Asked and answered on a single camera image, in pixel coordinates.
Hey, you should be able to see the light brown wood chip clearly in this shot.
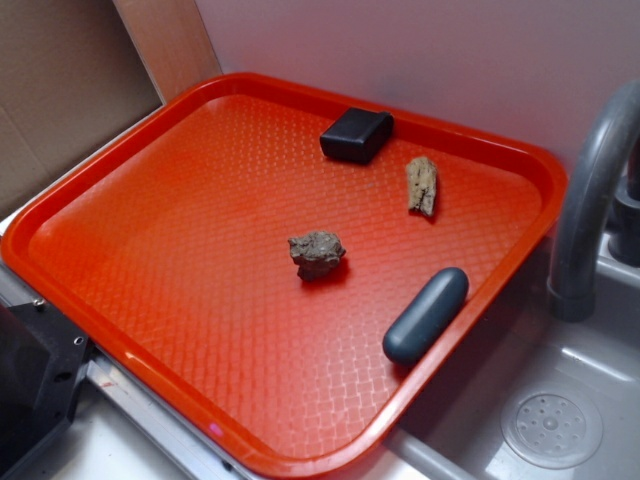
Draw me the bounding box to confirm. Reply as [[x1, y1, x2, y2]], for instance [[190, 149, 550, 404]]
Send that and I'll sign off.
[[405, 156, 438, 218]]

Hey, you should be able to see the grey-brown rock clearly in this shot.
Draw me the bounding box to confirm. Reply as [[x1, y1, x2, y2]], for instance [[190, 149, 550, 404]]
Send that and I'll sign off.
[[288, 230, 346, 282]]

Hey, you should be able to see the black rectangular box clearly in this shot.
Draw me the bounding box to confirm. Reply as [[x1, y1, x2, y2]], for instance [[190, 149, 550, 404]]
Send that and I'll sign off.
[[320, 108, 394, 165]]

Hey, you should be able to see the dark grey oblong case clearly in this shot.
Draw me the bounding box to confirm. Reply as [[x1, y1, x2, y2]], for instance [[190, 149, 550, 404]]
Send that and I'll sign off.
[[382, 267, 469, 367]]

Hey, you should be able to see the orange plastic tray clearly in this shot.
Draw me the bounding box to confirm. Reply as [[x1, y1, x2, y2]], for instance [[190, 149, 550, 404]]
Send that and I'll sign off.
[[1, 74, 567, 478]]

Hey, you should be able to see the grey toy sink basin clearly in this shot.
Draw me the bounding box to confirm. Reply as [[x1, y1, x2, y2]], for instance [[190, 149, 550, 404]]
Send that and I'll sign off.
[[386, 247, 639, 479]]

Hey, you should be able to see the brown cardboard panel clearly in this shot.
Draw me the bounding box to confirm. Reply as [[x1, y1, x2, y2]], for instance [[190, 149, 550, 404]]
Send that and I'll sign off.
[[1, 1, 221, 216]]

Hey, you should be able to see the round sink drain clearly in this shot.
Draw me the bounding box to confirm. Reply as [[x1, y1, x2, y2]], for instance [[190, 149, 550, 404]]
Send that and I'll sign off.
[[500, 382, 603, 470]]

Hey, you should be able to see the grey toy faucet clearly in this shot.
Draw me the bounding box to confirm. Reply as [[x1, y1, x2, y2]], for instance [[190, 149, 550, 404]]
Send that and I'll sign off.
[[547, 80, 639, 322]]

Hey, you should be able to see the black metal bracket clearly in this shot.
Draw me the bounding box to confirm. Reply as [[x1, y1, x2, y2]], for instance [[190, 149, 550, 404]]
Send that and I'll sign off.
[[1, 299, 93, 479]]

